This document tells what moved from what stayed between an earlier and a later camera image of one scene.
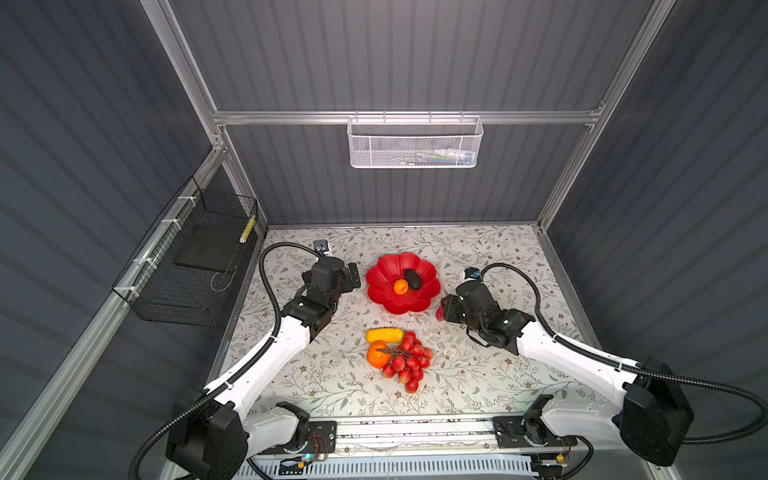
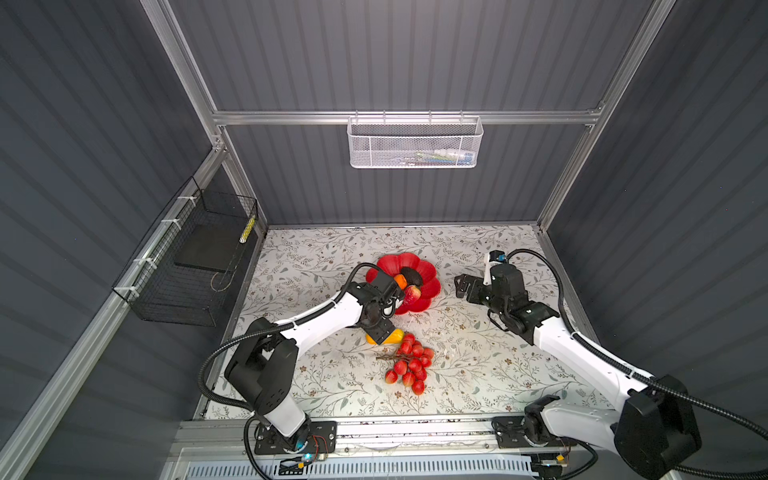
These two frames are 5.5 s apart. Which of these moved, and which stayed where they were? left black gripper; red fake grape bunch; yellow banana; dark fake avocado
Moved: left black gripper
Stayed: yellow banana; dark fake avocado; red fake grape bunch
